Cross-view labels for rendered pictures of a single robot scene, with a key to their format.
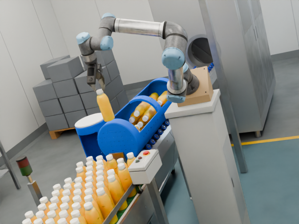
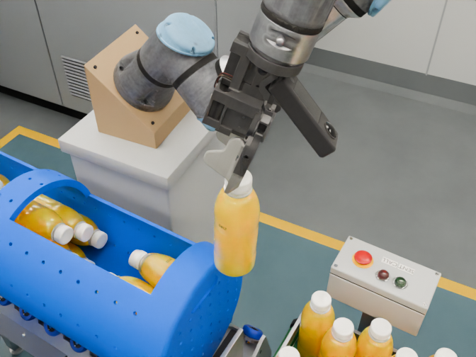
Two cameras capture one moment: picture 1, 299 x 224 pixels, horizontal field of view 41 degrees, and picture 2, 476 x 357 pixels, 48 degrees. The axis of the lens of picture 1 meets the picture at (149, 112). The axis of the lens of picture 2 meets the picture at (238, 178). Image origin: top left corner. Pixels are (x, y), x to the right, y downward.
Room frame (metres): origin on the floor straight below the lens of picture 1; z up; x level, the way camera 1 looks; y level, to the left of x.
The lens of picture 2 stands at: (2.23, 0.80, 1.97)
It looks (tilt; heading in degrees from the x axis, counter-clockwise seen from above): 43 degrees down; 273
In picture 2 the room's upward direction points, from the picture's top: straight up
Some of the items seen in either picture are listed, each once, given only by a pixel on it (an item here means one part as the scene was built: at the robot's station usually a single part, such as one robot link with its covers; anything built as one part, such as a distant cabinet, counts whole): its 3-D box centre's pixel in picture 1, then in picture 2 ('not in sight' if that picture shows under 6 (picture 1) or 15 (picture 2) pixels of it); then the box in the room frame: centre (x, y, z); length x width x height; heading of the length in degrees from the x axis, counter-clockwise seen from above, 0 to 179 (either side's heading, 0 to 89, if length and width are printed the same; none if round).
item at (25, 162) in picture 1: (22, 162); not in sight; (2.11, 0.77, 1.23); 0.06 x 0.06 x 0.04
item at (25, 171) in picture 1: (26, 169); not in sight; (2.11, 0.77, 1.18); 0.06 x 0.06 x 0.05
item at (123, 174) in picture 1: (126, 181); (372, 355); (2.00, 0.23, 0.99); 0.07 x 0.07 x 0.19
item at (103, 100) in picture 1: (104, 106); (236, 226); (2.27, 0.24, 1.36); 0.07 x 0.07 x 0.19
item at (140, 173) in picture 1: (145, 166); (381, 284); (1.97, 0.11, 1.05); 0.20 x 0.10 x 0.10; 152
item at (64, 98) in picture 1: (81, 92); not in sight; (6.47, 0.98, 0.59); 1.20 x 0.80 x 1.19; 66
